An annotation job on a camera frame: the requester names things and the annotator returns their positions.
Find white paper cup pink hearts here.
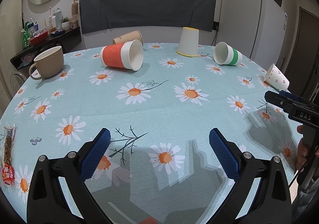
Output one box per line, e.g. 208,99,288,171
264,64,290,91

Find green banded white paper cup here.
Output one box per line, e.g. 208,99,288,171
213,42,242,66

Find white cup yellow rim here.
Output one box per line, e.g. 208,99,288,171
176,27,199,57

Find orange banded white paper cup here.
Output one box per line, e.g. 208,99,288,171
100,40,144,71

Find brown kraft paper cup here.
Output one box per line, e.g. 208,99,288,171
112,30,143,44

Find person's right hand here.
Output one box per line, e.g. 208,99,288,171
295,125,318,179

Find red snack packet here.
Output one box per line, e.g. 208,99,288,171
1,125,16,186

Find white refrigerator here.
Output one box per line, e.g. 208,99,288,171
216,0,288,69

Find daisy print blue tablecloth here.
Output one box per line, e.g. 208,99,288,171
1,43,301,223

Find beige ceramic mug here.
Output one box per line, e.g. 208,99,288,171
29,46,64,80

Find red bowl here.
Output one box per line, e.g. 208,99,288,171
29,31,49,46

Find black side shelf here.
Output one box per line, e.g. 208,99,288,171
10,27,82,70

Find green plastic bottle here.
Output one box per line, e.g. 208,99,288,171
21,21,30,48

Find small potted plant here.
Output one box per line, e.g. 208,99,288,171
62,17,70,30

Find white thermos bottle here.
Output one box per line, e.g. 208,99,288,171
54,8,63,30

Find black cable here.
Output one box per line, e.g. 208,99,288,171
288,146,319,187

